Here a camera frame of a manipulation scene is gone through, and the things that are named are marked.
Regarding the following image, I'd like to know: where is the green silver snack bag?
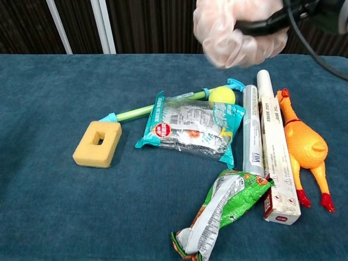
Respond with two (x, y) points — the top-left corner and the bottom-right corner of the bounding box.
(170, 168), (275, 261)

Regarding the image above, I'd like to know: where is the teal table cloth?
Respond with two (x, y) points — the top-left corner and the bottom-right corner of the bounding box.
(0, 53), (348, 261)

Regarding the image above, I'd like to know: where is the yellow rubber chicken toy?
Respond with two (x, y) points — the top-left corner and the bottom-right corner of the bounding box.
(276, 88), (335, 213)

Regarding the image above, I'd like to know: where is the silver narrow wrap box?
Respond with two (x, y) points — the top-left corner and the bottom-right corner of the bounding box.
(243, 84), (266, 177)

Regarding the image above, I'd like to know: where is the yellow-green ball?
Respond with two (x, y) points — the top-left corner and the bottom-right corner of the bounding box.
(208, 86), (236, 104)

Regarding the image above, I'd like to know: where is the yellow-orange block with rectangular hole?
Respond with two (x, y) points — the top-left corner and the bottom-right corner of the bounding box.
(72, 121), (122, 169)

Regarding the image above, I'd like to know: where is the thin white frame bar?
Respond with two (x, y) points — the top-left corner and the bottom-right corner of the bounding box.
(46, 0), (73, 55)

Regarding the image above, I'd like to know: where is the long white box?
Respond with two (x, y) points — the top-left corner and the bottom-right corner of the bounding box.
(257, 70), (302, 226)

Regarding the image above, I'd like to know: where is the wide white frame bar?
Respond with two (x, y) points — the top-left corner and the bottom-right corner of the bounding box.
(91, 0), (117, 54)

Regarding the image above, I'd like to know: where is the green blue toy water pump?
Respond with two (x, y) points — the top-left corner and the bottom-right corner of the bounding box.
(98, 78), (245, 123)

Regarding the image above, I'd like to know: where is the pink bath sponge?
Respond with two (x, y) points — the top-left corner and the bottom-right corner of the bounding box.
(192, 0), (290, 69)

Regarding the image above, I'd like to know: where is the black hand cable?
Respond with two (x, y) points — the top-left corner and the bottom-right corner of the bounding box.
(287, 0), (348, 81)

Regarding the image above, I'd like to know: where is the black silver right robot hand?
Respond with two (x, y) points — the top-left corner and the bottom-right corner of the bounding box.
(235, 0), (348, 36)

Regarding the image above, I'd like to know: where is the teal clear snack bag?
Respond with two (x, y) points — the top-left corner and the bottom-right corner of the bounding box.
(135, 91), (246, 169)

